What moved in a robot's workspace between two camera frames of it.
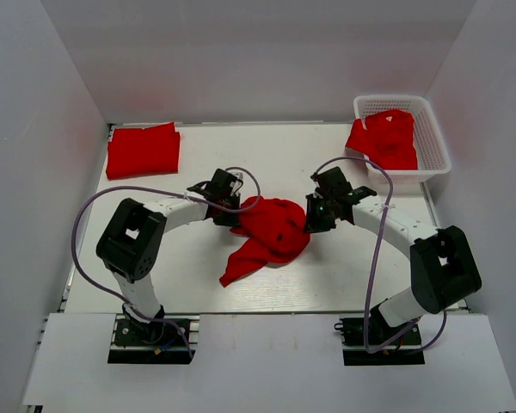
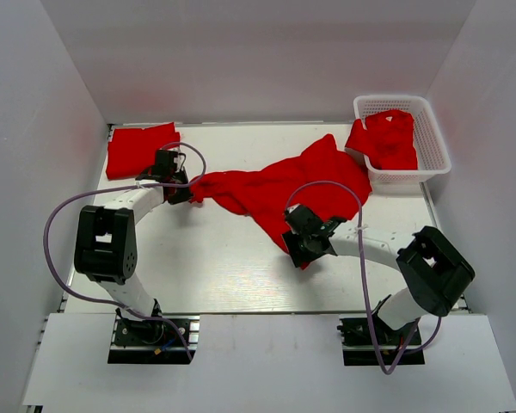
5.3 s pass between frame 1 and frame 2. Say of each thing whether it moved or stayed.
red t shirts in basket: stayed
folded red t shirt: stayed
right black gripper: moved
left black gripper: moved
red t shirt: moved
